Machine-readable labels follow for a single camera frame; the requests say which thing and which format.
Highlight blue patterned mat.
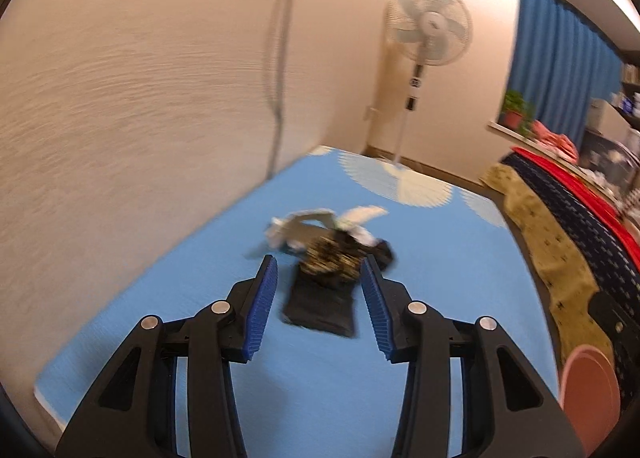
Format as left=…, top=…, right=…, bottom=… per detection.
left=35, top=147, right=558, bottom=457

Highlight beige box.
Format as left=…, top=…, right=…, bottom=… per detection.
left=586, top=99, right=630, bottom=142

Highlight white standing fan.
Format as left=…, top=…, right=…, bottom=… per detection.
left=386, top=0, right=473, bottom=166

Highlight grey wall cable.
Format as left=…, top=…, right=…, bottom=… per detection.
left=261, top=0, right=306, bottom=179

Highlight dark bookshelf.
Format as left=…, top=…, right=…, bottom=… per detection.
left=620, top=50, right=640, bottom=130

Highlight pink folded clothes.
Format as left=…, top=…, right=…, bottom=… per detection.
left=532, top=120, right=578, bottom=165

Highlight black flat pouch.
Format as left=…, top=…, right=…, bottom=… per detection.
left=281, top=265, right=358, bottom=338

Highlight potted green plant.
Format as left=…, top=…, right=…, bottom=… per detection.
left=499, top=89, right=535, bottom=137

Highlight pink trash bin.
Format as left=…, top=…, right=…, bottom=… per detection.
left=560, top=344, right=620, bottom=457

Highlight blue curtain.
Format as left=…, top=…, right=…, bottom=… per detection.
left=508, top=0, right=623, bottom=145

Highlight white green printed wrapper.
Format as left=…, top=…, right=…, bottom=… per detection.
left=265, top=206, right=388, bottom=253

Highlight bed with star sheets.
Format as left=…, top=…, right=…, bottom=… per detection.
left=483, top=147, right=639, bottom=400

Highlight clear storage bin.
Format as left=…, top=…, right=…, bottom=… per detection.
left=578, top=130, right=639, bottom=194

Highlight leopard print black scrunchie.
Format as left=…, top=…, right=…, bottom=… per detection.
left=299, top=231, right=395, bottom=284

